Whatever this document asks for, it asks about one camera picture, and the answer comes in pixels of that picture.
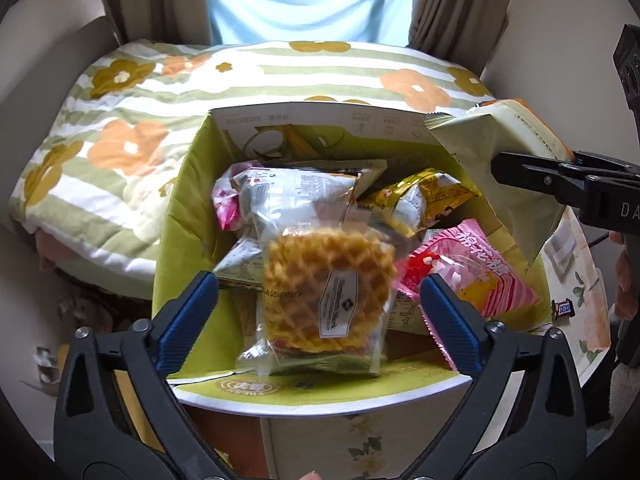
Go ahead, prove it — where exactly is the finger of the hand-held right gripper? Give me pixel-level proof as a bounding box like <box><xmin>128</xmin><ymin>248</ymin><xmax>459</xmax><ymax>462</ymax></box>
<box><xmin>490</xmin><ymin>151</ymin><xmax>596</xmax><ymax>206</ymax></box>
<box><xmin>557</xmin><ymin>149</ymin><xmax>640</xmax><ymax>181</ymax></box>

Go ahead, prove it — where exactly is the yellow-green cardboard box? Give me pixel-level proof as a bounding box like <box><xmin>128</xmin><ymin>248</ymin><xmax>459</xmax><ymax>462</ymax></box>
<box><xmin>150</xmin><ymin>101</ymin><xmax>551</xmax><ymax>417</ymax></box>

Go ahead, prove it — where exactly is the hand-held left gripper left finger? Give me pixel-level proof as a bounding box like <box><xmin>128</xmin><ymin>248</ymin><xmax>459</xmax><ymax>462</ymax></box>
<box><xmin>54</xmin><ymin>270</ymin><xmax>236</xmax><ymax>480</ymax></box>

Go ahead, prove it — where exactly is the gold snack bag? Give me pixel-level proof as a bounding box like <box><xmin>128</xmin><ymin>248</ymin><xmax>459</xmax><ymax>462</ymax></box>
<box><xmin>357</xmin><ymin>170</ymin><xmax>481</xmax><ymax>241</ymax></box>

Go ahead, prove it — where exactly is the small pink snack packet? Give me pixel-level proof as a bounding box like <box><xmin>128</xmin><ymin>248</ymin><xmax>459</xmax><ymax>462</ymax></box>
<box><xmin>212</xmin><ymin>177</ymin><xmax>243</xmax><ymax>232</ymax></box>

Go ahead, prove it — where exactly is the pink striped marshmallow bag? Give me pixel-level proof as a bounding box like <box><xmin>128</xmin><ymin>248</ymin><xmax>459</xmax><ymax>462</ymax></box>
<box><xmin>395</xmin><ymin>217</ymin><xmax>541</xmax><ymax>371</ymax></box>

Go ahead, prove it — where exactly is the person's right hand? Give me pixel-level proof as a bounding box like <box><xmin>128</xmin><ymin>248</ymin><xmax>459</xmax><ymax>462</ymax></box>
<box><xmin>614</xmin><ymin>232</ymin><xmax>640</xmax><ymax>321</ymax></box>

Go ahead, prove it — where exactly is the cream and orange snack packet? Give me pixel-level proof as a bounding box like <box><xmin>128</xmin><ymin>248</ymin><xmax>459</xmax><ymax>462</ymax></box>
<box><xmin>422</xmin><ymin>98</ymin><xmax>576</xmax><ymax>268</ymax></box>

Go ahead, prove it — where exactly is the light blue curtain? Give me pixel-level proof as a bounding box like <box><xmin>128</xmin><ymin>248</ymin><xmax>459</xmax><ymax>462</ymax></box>
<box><xmin>202</xmin><ymin>0</ymin><xmax>418</xmax><ymax>48</ymax></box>

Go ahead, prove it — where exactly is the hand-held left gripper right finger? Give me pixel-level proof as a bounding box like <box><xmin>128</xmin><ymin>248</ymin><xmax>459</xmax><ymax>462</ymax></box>
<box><xmin>400</xmin><ymin>272</ymin><xmax>587</xmax><ymax>480</ymax></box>

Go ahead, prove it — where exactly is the clear waffle packet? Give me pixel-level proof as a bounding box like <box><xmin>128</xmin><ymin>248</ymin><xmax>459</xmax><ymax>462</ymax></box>
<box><xmin>235</xmin><ymin>220</ymin><xmax>401</xmax><ymax>378</ymax></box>

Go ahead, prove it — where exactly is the floral striped blanket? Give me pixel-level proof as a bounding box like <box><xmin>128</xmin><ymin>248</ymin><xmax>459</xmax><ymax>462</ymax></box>
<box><xmin>7</xmin><ymin>40</ymin><xmax>496</xmax><ymax>301</ymax></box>

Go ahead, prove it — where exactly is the plain white snack packet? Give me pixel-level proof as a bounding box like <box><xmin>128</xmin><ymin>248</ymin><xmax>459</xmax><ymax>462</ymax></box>
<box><xmin>215</xmin><ymin>237</ymin><xmax>270</xmax><ymax>288</ymax></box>

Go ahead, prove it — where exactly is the white clear snack packet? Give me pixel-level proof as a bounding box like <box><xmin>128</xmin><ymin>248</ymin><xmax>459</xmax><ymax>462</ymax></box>
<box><xmin>235</xmin><ymin>160</ymin><xmax>388</xmax><ymax>226</ymax></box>

